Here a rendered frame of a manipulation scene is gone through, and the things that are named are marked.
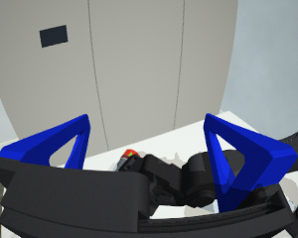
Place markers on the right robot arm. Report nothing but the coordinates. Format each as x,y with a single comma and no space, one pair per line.
193,184

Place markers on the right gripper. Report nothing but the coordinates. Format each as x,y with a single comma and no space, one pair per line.
153,207

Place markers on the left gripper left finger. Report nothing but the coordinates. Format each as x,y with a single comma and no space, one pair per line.
38,148

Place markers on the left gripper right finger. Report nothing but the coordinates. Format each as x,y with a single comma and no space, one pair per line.
266,161

